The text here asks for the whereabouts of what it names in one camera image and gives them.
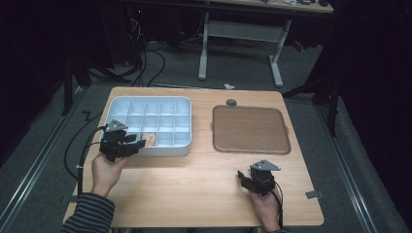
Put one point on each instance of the person's right hand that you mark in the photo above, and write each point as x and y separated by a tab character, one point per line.
268	208

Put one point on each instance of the white plastic compartment box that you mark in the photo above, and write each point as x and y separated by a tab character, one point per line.
168	123

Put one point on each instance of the white paper scrap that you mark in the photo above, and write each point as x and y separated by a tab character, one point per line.
229	86

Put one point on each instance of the person's left hand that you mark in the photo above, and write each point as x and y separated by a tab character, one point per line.
105	176

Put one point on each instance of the black metal stand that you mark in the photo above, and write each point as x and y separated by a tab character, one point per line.
68	87
332	106

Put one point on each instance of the beige sock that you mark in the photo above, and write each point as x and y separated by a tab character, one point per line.
150	138

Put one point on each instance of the brown rectangular tray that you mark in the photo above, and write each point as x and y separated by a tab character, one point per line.
249	128

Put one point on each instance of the grey tape strip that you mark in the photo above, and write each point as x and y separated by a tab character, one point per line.
314	194

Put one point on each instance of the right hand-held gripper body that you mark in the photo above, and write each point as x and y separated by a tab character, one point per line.
262	181

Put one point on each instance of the metal floor rail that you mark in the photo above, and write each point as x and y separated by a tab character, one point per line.
350	174
35	161

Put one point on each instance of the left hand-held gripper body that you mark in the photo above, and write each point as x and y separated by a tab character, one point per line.
113	145

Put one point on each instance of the small red object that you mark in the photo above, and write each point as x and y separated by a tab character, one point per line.
298	46

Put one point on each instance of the grey round table grommet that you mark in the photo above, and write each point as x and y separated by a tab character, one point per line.
231	102

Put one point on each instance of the desk with white metal legs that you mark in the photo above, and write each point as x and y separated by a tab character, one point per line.
243	30

